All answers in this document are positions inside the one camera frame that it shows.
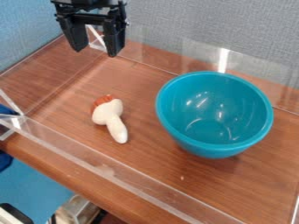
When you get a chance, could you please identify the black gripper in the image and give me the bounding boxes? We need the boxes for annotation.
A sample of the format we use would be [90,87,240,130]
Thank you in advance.
[50,0,128,57]

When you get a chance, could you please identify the white brown-capped toy mushroom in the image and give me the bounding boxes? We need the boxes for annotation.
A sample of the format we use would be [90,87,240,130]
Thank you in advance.
[90,94,128,144]

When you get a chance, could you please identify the blue plastic bowl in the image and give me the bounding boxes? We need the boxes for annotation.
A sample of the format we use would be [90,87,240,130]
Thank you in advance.
[154,71,273,158]

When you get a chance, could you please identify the clear acrylic back panel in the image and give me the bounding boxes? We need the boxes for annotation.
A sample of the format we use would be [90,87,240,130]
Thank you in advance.
[120,24,299,115]

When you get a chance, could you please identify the clear acrylic front barrier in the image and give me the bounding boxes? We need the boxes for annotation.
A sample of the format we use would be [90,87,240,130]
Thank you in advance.
[0,89,243,224]

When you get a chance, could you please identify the blue cloth at left edge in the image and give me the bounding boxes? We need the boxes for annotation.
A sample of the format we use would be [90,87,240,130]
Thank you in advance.
[0,104,18,173]

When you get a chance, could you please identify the black white device below table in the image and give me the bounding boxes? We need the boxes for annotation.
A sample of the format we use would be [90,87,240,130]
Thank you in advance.
[0,203,33,224]

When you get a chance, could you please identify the clear acrylic corner bracket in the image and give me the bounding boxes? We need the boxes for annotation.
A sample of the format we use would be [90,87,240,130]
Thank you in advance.
[85,24,106,53]

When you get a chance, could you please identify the metal table frame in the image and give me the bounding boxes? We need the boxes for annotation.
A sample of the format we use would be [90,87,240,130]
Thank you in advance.
[45,195,100,224]

